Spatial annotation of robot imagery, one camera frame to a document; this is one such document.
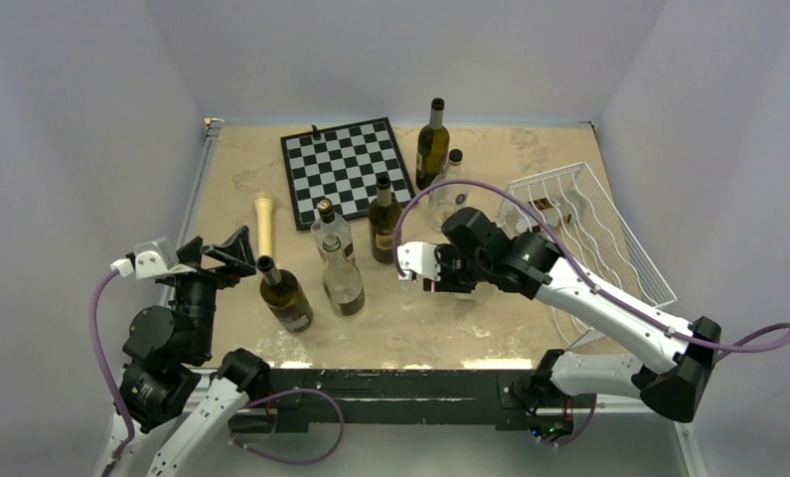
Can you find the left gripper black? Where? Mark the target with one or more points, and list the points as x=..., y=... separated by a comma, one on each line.
x=235, y=253

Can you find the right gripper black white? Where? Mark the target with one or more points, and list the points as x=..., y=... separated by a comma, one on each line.
x=445, y=284

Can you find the clear round bottle blue emblem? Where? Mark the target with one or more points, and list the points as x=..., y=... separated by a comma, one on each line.
x=445, y=201

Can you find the dark wine bottle silver neck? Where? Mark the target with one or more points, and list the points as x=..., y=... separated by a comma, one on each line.
x=284, y=296

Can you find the dark wine bottle brown label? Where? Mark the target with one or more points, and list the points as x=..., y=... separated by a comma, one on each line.
x=383, y=214

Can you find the clear square liquor bottle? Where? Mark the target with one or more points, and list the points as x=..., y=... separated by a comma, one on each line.
x=330, y=222

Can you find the green wine bottle white label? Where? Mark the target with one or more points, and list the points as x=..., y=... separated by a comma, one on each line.
x=432, y=146

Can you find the clear bottle no cap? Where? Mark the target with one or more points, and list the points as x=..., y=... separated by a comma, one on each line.
x=341, y=279

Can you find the clear bottle gold black cap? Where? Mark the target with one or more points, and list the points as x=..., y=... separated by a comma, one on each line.
x=555, y=214

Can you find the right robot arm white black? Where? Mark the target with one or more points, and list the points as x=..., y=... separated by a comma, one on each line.
x=418, y=352

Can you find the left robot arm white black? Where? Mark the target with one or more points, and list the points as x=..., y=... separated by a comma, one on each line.
x=134, y=436

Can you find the black white chessboard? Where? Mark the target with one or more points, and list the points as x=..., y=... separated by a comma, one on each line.
x=342, y=166

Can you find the black front mounting beam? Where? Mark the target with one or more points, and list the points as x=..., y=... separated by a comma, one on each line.
x=503, y=399

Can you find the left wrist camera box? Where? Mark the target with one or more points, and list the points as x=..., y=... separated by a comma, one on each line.
x=151, y=260

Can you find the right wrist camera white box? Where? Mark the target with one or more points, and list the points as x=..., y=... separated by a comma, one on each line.
x=418, y=258

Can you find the white wire wine rack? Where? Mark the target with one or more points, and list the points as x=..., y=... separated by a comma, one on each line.
x=599, y=237

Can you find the aluminium table frame rail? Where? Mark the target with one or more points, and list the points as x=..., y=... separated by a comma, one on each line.
x=203, y=178

